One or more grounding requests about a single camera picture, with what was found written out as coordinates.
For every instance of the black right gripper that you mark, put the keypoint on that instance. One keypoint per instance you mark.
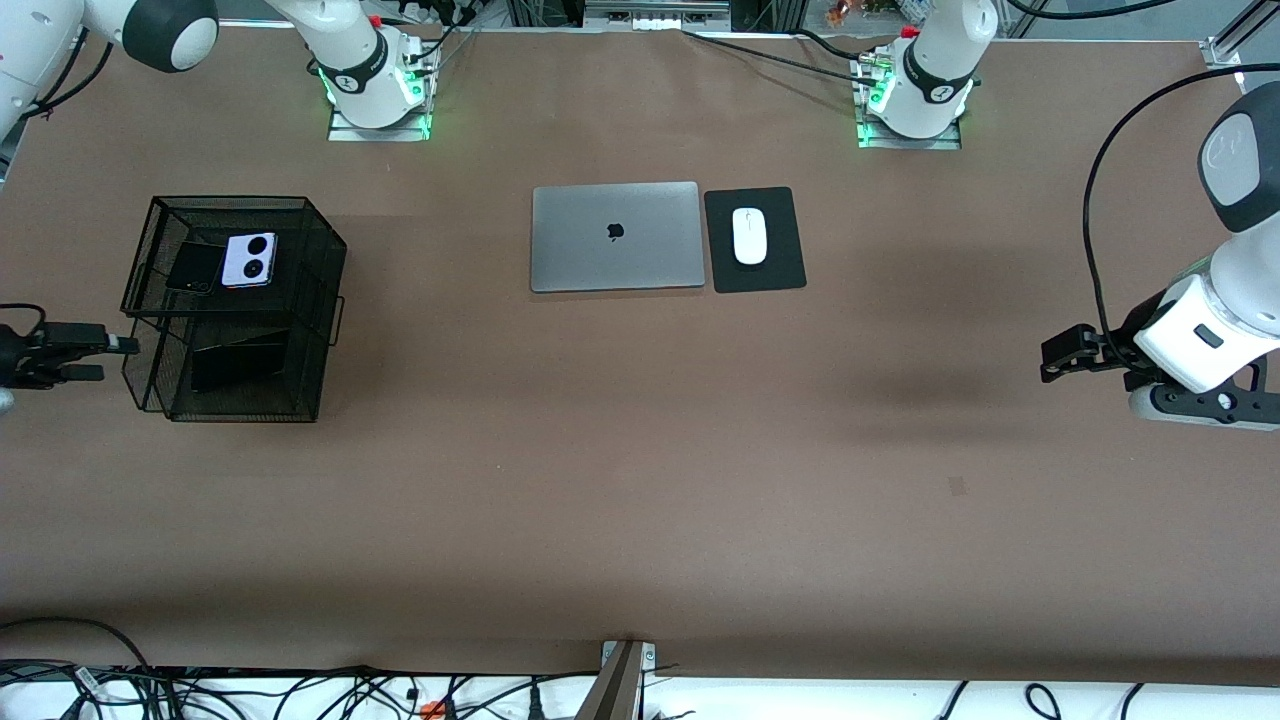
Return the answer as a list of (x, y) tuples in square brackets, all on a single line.
[(14, 356)]

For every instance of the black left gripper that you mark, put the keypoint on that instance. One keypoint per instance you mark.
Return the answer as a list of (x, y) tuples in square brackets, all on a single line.
[(1122, 349)]

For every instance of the black slab smartphone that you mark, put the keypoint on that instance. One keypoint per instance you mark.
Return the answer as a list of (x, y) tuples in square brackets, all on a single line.
[(240, 368)]

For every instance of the white flip phone black circles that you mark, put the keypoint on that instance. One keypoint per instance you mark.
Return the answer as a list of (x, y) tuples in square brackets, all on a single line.
[(232, 262)]

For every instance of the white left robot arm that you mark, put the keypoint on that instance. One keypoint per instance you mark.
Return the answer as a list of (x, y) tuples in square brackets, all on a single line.
[(935, 100)]

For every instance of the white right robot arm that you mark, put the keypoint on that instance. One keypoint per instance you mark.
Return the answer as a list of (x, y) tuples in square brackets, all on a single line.
[(350, 60)]

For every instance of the black mouse pad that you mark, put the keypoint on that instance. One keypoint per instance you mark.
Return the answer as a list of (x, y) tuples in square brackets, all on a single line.
[(780, 270)]

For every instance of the white computer mouse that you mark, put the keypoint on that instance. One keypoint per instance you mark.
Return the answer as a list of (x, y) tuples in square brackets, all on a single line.
[(750, 235)]

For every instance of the assorted coloured small items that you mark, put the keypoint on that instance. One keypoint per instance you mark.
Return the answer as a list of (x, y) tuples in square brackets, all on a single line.
[(850, 10)]

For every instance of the silver closed laptop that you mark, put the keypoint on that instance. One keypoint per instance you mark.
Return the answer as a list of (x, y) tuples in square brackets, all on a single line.
[(570, 240)]

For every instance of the metal equipment box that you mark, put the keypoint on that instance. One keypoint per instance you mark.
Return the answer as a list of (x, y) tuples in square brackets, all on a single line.
[(650, 12)]

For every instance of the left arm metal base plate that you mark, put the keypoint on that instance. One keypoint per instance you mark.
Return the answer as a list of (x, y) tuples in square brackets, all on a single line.
[(870, 142)]

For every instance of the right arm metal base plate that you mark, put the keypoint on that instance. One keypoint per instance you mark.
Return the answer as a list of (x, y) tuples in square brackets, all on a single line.
[(345, 132)]

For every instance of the aluminium post with bracket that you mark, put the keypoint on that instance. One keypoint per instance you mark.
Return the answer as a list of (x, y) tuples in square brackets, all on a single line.
[(618, 685)]

